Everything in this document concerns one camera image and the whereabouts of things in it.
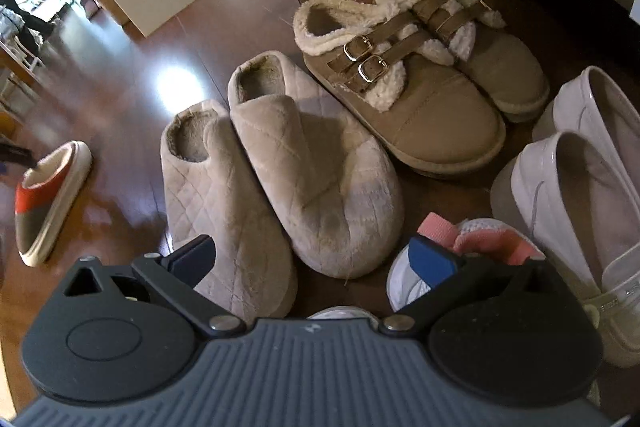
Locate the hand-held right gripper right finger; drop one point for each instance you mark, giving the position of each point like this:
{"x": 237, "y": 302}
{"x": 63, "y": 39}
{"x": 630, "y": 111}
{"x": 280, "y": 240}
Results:
{"x": 432, "y": 262}

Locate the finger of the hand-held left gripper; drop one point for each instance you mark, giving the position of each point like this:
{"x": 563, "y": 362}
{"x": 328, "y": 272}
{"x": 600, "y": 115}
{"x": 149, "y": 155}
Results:
{"x": 17, "y": 155}

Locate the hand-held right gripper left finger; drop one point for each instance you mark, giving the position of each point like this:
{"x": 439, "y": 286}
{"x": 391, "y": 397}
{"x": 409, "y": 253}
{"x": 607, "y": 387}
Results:
{"x": 195, "y": 259}

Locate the beige quilted slipper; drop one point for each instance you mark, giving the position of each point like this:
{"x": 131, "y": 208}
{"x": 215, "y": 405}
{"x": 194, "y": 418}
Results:
{"x": 225, "y": 217}
{"x": 325, "y": 187}

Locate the grey pink-lined sneaker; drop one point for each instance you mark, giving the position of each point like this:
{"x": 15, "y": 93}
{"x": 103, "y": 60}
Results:
{"x": 340, "y": 311}
{"x": 480, "y": 232}

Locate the orange and grey slipper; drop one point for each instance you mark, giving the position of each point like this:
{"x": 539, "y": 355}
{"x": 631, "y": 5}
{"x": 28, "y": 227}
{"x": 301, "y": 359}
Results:
{"x": 40, "y": 207}

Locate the white glossy loafer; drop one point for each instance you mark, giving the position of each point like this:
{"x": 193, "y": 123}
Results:
{"x": 560, "y": 217}
{"x": 600, "y": 107}

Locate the brown fleece-lined buckle shoe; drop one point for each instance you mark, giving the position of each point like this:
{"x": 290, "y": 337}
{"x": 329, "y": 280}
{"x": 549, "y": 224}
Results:
{"x": 505, "y": 67}
{"x": 440, "y": 127}

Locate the wooden chair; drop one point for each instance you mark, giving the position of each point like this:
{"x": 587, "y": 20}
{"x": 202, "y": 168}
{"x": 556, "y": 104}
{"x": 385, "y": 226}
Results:
{"x": 20, "y": 67}

